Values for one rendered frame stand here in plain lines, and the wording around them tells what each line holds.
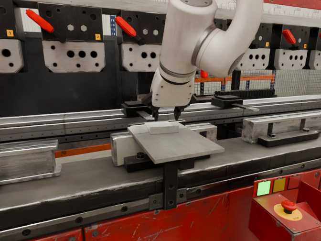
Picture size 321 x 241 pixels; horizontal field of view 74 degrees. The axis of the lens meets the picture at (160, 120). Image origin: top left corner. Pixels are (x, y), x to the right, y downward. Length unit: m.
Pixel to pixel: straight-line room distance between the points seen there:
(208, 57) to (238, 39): 0.05
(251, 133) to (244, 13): 0.65
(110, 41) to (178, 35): 0.82
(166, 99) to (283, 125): 0.68
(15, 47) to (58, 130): 0.41
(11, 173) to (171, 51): 0.55
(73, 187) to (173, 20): 0.48
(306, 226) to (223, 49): 0.53
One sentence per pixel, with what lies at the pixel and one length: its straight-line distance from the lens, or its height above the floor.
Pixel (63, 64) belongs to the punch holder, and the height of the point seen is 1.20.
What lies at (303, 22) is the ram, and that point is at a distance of 1.06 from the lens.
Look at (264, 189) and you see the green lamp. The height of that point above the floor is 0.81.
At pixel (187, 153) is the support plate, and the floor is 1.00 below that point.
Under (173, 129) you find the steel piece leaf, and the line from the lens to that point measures 0.62.
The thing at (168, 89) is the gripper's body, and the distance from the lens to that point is 0.50.
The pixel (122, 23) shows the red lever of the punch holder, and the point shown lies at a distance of 0.61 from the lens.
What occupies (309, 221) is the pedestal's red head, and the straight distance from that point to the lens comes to 0.76.
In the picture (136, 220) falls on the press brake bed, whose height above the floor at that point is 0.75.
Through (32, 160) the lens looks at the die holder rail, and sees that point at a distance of 0.71.
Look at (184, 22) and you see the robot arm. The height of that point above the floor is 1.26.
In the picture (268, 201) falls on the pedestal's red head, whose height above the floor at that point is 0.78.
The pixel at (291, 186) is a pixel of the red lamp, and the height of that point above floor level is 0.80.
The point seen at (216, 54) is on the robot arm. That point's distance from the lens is 0.38.
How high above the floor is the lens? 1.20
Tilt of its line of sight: 15 degrees down
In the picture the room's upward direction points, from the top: straight up
